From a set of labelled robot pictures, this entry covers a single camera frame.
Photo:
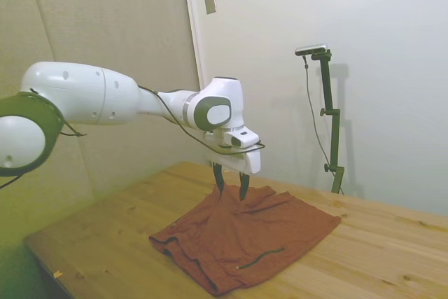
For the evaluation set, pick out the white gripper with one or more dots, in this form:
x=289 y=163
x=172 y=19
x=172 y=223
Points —
x=245 y=164

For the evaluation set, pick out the rust red shirt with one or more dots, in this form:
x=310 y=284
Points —
x=245 y=236

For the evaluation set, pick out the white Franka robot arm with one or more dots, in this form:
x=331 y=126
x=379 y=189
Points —
x=87 y=96

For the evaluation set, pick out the small yellow tape scrap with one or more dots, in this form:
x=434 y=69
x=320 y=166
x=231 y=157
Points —
x=57 y=274

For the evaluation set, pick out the dark green camera stand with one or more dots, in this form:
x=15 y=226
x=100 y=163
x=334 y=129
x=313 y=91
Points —
x=334 y=138

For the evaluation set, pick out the white vertical wall trim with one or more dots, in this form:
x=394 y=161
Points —
x=194 y=33

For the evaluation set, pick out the grey bar camera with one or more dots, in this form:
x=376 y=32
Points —
x=311 y=49

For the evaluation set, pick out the grey wall switch plate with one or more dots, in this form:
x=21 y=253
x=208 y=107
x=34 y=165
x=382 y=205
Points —
x=210 y=1

